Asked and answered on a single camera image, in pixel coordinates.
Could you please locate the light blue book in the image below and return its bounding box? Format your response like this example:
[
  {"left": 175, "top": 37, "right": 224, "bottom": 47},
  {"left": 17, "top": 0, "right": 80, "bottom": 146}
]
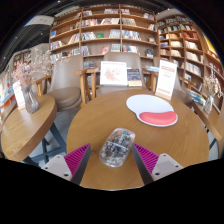
[{"left": 144, "top": 64, "right": 160, "bottom": 73}]

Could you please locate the glass vase with pink flowers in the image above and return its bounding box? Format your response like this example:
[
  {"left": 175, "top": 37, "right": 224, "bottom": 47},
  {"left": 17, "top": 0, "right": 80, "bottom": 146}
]
[{"left": 11, "top": 49, "right": 59, "bottom": 115}]

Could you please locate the beige armchair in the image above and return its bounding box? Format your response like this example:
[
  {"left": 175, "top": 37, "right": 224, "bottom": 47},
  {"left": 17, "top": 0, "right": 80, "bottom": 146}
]
[
  {"left": 46, "top": 54, "right": 88, "bottom": 111},
  {"left": 151, "top": 56, "right": 194, "bottom": 108},
  {"left": 95, "top": 51, "right": 148, "bottom": 98}
]

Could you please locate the white and red table sign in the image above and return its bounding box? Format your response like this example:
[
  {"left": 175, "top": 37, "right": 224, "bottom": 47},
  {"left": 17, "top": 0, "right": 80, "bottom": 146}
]
[{"left": 154, "top": 59, "right": 179, "bottom": 101}]

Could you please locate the dark book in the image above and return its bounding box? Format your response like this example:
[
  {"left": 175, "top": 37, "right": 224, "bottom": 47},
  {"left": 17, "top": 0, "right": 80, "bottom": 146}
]
[{"left": 126, "top": 68, "right": 143, "bottom": 88}]

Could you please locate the small white table sign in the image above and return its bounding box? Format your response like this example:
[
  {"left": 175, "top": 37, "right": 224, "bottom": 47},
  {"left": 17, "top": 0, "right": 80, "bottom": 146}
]
[{"left": 12, "top": 80, "right": 27, "bottom": 111}]

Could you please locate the stack of books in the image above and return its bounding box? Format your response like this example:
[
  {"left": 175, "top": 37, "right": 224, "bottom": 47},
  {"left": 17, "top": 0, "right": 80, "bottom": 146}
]
[{"left": 186, "top": 88, "right": 207, "bottom": 106}]

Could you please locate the glass vase with pale flowers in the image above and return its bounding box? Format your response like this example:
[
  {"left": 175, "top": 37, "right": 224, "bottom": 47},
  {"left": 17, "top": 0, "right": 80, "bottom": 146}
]
[{"left": 203, "top": 64, "right": 224, "bottom": 115}]

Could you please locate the round wooden side table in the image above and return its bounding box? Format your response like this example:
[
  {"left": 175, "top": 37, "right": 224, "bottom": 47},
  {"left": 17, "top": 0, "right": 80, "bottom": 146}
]
[
  {"left": 0, "top": 94, "right": 68, "bottom": 164},
  {"left": 191, "top": 99, "right": 224, "bottom": 158}
]

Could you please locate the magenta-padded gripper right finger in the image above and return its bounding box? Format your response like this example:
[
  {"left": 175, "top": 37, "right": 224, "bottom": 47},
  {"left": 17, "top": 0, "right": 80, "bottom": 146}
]
[{"left": 131, "top": 143, "right": 184, "bottom": 186}]

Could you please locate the transparent computer mouse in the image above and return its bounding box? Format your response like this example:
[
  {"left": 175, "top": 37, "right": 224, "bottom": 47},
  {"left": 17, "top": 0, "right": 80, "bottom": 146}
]
[{"left": 98, "top": 127, "right": 136, "bottom": 168}]

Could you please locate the colourful book display stand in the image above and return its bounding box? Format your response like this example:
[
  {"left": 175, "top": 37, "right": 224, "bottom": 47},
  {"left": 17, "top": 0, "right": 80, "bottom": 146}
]
[{"left": 0, "top": 68, "right": 17, "bottom": 113}]

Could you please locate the white hanging ceiling panel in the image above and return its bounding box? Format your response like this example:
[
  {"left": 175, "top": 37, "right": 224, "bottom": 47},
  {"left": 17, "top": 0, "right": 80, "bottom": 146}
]
[{"left": 23, "top": 14, "right": 55, "bottom": 28}]

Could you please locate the white board with pink print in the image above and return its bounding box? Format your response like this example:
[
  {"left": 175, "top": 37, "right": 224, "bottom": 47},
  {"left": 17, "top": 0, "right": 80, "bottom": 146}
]
[{"left": 99, "top": 60, "right": 129, "bottom": 87}]

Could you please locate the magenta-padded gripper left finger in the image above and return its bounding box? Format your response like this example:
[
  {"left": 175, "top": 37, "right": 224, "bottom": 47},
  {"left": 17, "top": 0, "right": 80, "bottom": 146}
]
[{"left": 40, "top": 143, "right": 92, "bottom": 186}]

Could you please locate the wooden bookshelf with yellow poster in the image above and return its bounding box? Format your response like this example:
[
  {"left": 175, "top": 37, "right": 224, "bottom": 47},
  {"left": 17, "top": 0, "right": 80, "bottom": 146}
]
[{"left": 156, "top": 13, "right": 224, "bottom": 111}]

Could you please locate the small distant bookshelf unit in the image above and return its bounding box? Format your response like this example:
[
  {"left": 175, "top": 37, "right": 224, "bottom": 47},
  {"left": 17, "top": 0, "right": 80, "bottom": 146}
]
[{"left": 11, "top": 49, "right": 33, "bottom": 73}]

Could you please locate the white mouse pad, red rest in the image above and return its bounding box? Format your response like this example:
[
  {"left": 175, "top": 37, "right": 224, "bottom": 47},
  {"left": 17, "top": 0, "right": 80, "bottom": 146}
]
[{"left": 125, "top": 94, "right": 179, "bottom": 128}]

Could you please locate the large wooden bookshelf unit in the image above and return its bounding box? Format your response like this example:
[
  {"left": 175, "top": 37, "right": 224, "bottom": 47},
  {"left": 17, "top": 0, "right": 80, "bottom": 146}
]
[{"left": 48, "top": 3, "right": 158, "bottom": 64}]

